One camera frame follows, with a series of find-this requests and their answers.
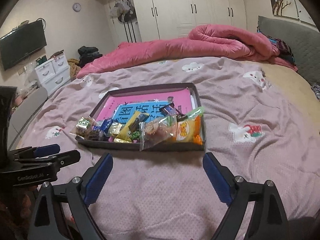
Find green peas snack bag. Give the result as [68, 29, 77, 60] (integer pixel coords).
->
[130, 130, 140, 141]

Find dark shallow tray box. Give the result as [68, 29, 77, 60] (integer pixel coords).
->
[75, 83, 206, 152]

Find snickers chocolate bar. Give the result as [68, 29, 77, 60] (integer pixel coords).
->
[159, 102, 188, 121]

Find pile of dark clothes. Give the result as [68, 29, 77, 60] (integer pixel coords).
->
[78, 46, 103, 68]

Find pink quilted bedspread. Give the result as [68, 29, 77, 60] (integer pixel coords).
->
[21, 57, 319, 239]

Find blue cookie packet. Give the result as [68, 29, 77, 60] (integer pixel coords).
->
[93, 118, 113, 133]

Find green pastry packet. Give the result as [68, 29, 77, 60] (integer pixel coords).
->
[179, 106, 204, 120]

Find tree wall painting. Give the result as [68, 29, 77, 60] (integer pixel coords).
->
[270, 0, 315, 26]

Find pink rolled duvet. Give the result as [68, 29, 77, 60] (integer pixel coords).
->
[76, 24, 298, 79]

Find orange yellow snack bag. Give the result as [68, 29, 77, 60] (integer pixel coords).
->
[174, 116, 203, 145]

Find grey padded headboard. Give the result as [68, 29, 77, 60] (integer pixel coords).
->
[258, 16, 319, 85]

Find white drawer cabinet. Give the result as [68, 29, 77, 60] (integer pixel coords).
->
[34, 51, 71, 96]

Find black wall television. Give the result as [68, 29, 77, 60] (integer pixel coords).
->
[1, 20, 47, 70]

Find yellow snack packet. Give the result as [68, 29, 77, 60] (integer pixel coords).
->
[114, 111, 149, 143]

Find clear green label pastry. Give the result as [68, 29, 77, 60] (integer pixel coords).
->
[70, 117, 100, 140]

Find clear bag round pastry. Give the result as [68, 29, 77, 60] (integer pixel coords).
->
[139, 114, 177, 151]

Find white wardrobe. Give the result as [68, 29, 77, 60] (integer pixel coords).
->
[100, 0, 247, 41]

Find colourful clothes by headboard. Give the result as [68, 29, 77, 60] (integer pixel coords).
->
[266, 35, 296, 66]

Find round wall clock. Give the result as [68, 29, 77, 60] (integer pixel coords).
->
[72, 3, 81, 12]

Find hanging bags on door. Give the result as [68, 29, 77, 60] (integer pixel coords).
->
[110, 0, 137, 23]

